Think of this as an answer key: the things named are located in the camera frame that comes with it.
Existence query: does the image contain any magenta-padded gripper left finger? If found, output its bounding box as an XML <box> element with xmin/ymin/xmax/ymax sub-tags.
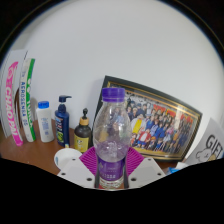
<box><xmin>57</xmin><ymin>146</ymin><xmax>101</xmax><ymax>190</ymax></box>

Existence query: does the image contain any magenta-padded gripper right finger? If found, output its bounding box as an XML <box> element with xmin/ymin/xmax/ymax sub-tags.
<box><xmin>124</xmin><ymin>146</ymin><xmax>167</xmax><ymax>190</ymax></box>

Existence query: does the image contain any clear purple-capped water bottle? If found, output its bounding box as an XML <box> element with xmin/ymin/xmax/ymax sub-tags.
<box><xmin>92</xmin><ymin>87</ymin><xmax>133</xmax><ymax>190</ymax></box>

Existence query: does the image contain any blue white paper cup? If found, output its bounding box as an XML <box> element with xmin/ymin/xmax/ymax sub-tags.
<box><xmin>53</xmin><ymin>147</ymin><xmax>83</xmax><ymax>172</ymax></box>

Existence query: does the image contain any brown yellow-label pump bottle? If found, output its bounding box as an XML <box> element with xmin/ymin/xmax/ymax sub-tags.
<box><xmin>73</xmin><ymin>107</ymin><xmax>93</xmax><ymax>154</ymax></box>

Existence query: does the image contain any dark blue pump bottle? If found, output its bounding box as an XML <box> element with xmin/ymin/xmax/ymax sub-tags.
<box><xmin>54</xmin><ymin>94</ymin><xmax>73</xmax><ymax>148</ymax></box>

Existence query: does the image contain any framed group picture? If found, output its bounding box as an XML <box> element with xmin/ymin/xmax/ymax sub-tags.
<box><xmin>94</xmin><ymin>75</ymin><xmax>203</xmax><ymax>163</ymax></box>

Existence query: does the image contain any white blue-capped bottle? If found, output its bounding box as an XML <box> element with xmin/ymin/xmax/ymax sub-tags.
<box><xmin>35</xmin><ymin>100</ymin><xmax>55</xmax><ymax>144</ymax></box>

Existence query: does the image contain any white paper gift bag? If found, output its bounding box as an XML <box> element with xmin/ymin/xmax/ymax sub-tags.
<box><xmin>184</xmin><ymin>117</ymin><xmax>224</xmax><ymax>166</ymax></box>

